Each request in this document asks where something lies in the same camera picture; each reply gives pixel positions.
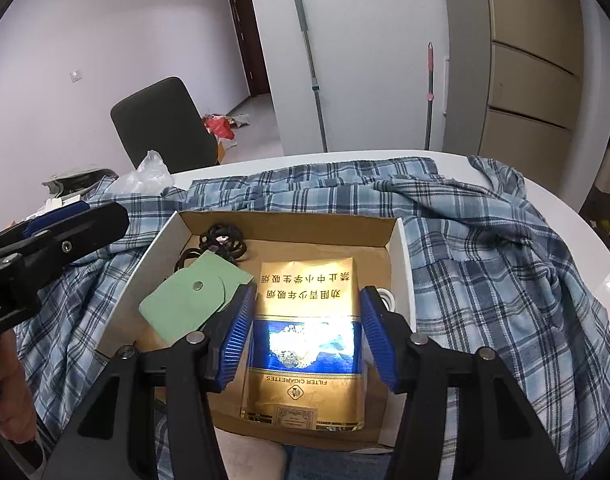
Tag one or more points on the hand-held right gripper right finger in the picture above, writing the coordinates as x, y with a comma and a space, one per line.
380, 340

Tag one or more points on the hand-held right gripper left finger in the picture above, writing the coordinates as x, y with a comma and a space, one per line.
235, 340

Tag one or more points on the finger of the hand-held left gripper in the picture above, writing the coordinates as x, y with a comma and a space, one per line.
55, 220
85, 232

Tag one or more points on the green snap pouch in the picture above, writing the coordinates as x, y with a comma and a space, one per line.
185, 305

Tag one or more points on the gold blue cigarette carton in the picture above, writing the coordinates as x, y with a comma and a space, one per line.
305, 310

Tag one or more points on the cardboard box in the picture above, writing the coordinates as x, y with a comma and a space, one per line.
305, 237

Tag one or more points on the person's left hand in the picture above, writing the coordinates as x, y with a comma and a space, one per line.
15, 390

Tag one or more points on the white tape roll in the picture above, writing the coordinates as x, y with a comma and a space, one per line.
386, 299

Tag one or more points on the clear plastic bag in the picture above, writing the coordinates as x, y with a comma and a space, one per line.
142, 175

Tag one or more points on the blue plaid shirt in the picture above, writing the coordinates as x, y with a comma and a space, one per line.
485, 270

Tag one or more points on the black office chair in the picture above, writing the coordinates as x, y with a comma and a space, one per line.
160, 125

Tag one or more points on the blue denim cloth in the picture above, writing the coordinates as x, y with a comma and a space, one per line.
340, 465

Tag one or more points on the red plastic bag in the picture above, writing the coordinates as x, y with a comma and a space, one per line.
219, 126

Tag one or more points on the dark brown door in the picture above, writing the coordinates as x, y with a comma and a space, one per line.
247, 40

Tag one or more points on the grey green mop pole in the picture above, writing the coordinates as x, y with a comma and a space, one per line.
310, 70

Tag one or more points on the gold refrigerator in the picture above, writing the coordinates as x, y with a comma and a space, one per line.
530, 85

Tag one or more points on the white light switch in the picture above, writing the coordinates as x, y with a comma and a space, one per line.
75, 76

